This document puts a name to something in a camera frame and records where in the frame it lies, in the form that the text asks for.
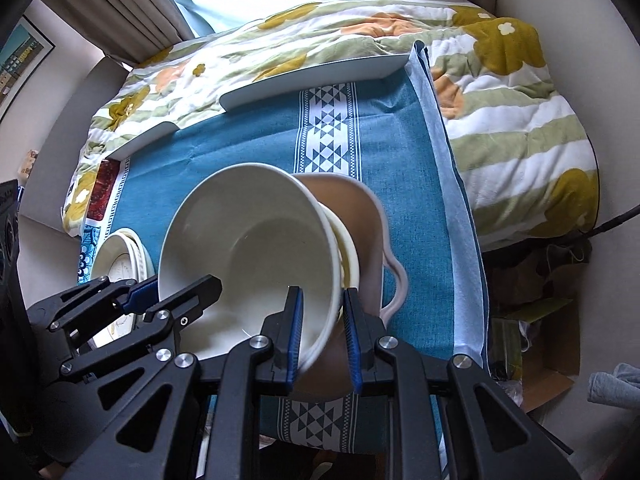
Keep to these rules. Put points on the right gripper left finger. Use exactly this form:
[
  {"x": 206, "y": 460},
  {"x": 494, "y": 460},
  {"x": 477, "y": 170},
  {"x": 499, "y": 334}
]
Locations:
[{"x": 284, "y": 329}]

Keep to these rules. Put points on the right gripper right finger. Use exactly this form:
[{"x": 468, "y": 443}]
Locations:
[{"x": 362, "y": 332}]

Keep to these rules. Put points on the pink square handled bowl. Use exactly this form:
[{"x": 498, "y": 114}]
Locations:
[{"x": 383, "y": 286}]

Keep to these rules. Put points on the cream yellow bowl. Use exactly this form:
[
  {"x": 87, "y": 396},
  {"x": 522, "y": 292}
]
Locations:
[{"x": 347, "y": 249}]

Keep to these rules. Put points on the white ceramic bowl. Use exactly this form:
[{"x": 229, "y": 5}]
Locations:
[{"x": 259, "y": 231}]

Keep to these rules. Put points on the cartoon printed deep plate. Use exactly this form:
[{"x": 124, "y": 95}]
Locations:
[{"x": 121, "y": 256}]

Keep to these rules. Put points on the blue patterned tablecloth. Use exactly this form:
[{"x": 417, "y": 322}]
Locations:
[{"x": 377, "y": 154}]

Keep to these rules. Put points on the grey headboard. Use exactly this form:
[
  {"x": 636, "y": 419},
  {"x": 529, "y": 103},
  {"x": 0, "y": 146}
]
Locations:
[{"x": 47, "y": 185}]

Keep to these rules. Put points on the floral quilt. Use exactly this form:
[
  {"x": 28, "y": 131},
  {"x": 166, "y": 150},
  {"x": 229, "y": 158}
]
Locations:
[{"x": 525, "y": 159}]

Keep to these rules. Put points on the framed landscape picture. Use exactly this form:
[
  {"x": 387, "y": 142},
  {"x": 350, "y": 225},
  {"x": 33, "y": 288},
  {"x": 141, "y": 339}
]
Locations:
[{"x": 26, "y": 48}]

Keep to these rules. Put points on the left brown curtain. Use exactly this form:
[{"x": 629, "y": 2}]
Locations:
[{"x": 130, "y": 31}]

